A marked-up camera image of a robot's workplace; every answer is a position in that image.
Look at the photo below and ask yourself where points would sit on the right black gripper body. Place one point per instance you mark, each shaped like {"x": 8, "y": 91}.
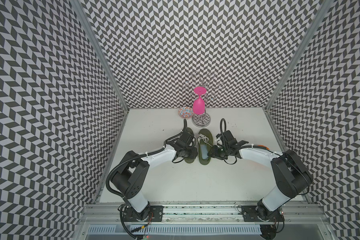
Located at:
{"x": 220, "y": 152}

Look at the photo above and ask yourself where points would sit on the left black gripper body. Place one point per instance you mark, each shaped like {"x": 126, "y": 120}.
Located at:
{"x": 189, "y": 152}

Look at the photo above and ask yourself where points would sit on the olive green shoe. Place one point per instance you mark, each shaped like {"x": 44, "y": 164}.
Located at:
{"x": 192, "y": 151}
{"x": 205, "y": 144}

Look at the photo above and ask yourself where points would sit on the grey-blue insole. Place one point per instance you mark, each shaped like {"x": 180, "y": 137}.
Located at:
{"x": 203, "y": 153}

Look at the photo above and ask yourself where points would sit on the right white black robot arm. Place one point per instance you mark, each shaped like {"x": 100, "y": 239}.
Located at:
{"x": 290, "y": 174}

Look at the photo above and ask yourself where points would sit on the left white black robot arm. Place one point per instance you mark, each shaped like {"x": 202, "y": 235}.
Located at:
{"x": 126, "y": 179}

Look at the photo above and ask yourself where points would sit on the clear glass holder stand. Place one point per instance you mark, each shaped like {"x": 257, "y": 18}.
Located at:
{"x": 208, "y": 80}

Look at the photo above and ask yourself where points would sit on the colourful patterned small bowl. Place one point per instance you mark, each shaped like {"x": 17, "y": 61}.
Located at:
{"x": 185, "y": 112}

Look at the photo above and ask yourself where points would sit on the pink plastic wine glass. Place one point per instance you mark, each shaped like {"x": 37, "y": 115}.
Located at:
{"x": 199, "y": 105}

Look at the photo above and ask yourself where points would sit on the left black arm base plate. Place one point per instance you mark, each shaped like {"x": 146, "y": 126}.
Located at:
{"x": 156, "y": 213}

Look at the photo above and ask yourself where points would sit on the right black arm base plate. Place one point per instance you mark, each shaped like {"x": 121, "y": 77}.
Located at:
{"x": 261, "y": 214}

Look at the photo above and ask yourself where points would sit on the white slotted cable duct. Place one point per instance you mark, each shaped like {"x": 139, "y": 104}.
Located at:
{"x": 182, "y": 230}

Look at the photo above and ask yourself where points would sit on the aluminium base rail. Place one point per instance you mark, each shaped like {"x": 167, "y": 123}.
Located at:
{"x": 208, "y": 213}

